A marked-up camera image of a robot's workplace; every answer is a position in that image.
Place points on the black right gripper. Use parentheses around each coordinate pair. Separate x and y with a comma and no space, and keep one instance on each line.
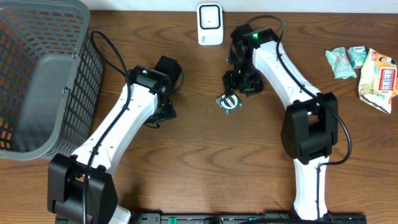
(229,84)

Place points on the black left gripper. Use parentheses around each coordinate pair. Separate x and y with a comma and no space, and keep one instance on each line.
(170,112)

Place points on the dark green round-logo box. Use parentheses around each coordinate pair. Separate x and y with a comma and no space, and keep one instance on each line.
(229,103)

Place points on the teal snack wrapper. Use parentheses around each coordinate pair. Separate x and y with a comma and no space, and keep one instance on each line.
(340,64)

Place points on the small teal tissue pack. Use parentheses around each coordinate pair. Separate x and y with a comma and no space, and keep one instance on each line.
(357,56)

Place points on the yellow wet wipes pack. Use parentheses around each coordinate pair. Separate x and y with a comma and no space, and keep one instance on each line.
(378,81)

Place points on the orange tissue pack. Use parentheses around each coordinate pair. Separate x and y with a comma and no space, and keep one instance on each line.
(395,91)

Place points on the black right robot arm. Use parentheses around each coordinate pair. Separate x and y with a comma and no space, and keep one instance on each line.
(310,126)

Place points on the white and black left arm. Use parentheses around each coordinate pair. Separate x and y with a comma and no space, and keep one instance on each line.
(80,186)

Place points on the white barcode scanner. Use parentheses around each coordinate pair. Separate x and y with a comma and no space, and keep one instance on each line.
(210,23)

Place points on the dark grey plastic basket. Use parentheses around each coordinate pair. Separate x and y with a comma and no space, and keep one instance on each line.
(50,78)

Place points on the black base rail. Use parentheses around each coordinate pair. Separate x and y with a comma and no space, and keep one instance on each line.
(265,218)

